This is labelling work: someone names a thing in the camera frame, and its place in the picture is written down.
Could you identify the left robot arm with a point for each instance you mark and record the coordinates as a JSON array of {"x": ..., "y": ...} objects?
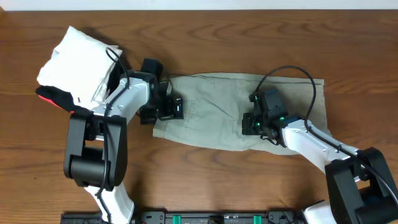
[{"x": 96, "y": 153}]

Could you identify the red folded garment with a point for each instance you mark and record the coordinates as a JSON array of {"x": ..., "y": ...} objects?
[{"x": 51, "y": 102}]

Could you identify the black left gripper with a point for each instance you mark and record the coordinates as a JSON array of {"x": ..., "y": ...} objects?
[{"x": 171, "y": 106}]

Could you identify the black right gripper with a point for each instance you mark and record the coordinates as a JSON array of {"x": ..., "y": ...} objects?
[{"x": 247, "y": 129}]

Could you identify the black folded garment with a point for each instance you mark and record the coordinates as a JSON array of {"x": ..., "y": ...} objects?
[{"x": 66, "y": 100}]

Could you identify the khaki grey shorts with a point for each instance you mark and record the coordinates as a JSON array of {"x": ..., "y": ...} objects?
[{"x": 214, "y": 104}]

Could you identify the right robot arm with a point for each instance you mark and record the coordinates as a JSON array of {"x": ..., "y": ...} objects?
[{"x": 360, "y": 185}]

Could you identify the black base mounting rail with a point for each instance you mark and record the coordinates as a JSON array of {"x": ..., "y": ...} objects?
[{"x": 162, "y": 217}]

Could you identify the white folded garment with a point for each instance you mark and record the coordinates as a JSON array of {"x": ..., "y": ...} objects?
[{"x": 80, "y": 65}]

